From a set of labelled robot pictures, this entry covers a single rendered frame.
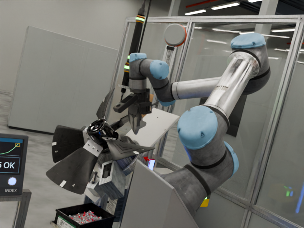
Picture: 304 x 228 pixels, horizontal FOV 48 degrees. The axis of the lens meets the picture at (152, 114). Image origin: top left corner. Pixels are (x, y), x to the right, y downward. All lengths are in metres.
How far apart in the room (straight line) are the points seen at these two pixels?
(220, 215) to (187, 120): 1.25
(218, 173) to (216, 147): 0.10
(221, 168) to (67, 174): 0.91
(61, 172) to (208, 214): 0.96
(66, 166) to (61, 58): 5.51
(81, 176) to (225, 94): 0.92
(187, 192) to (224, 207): 1.14
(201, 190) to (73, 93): 6.33
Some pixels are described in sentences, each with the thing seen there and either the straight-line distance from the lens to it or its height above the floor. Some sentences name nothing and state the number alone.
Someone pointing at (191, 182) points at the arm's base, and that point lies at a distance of 1.02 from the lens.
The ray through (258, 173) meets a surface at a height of 1.17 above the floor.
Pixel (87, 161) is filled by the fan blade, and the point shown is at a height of 1.05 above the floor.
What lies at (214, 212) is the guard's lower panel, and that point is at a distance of 2.19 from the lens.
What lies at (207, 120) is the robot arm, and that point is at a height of 1.45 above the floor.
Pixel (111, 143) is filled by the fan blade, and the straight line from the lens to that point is 1.68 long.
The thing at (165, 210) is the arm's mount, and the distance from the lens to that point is 0.96.
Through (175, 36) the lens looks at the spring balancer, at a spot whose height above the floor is 1.86.
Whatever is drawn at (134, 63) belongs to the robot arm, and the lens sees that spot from 1.46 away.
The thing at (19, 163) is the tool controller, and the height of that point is 1.17.
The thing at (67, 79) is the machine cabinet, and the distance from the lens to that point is 7.19.
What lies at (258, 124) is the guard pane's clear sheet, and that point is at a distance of 2.02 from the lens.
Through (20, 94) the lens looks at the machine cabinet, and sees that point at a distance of 7.16.
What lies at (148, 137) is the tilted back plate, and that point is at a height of 1.20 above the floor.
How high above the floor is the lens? 1.51
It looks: 5 degrees down
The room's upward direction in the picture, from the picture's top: 14 degrees clockwise
